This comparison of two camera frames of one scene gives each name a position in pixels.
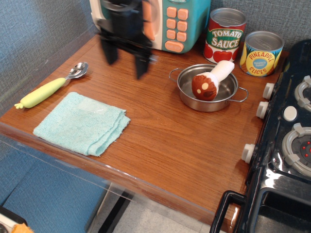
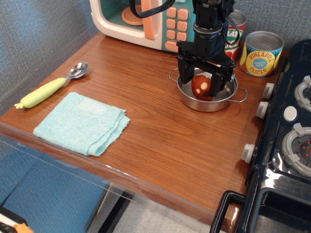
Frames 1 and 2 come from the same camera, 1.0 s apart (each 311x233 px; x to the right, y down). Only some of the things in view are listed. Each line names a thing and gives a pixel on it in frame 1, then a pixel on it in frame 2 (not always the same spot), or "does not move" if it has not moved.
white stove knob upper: [267, 91] does not move
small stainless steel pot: [228, 91] does not move
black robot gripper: [123, 32] to [206, 51]
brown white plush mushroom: [205, 85] does not move
